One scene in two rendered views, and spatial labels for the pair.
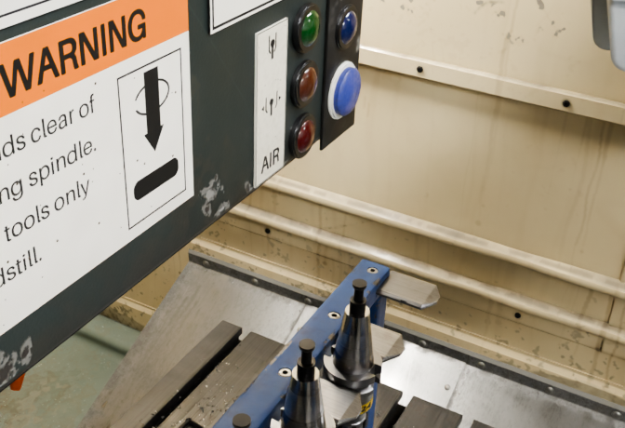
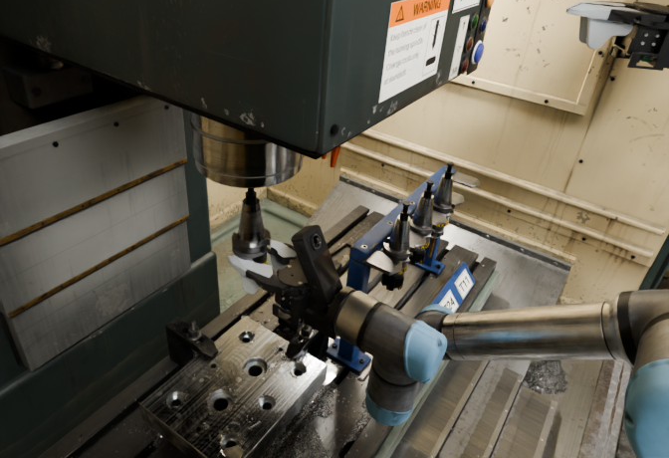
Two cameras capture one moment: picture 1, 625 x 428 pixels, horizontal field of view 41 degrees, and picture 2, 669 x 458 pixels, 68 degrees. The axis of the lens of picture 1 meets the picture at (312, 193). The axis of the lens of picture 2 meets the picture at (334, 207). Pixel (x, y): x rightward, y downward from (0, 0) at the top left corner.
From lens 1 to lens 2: 0.35 m
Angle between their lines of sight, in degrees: 4
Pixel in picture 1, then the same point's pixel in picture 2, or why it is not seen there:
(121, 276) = (416, 93)
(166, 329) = (328, 211)
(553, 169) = (536, 135)
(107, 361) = (291, 230)
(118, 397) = not seen: hidden behind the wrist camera
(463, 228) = (486, 165)
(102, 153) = (423, 44)
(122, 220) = (421, 72)
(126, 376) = not seen: hidden behind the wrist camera
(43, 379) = not seen: hidden behind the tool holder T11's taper
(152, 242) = (424, 85)
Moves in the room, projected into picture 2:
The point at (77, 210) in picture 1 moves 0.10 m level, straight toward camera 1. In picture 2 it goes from (415, 62) to (446, 91)
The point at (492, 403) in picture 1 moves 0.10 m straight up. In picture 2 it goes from (492, 254) to (499, 230)
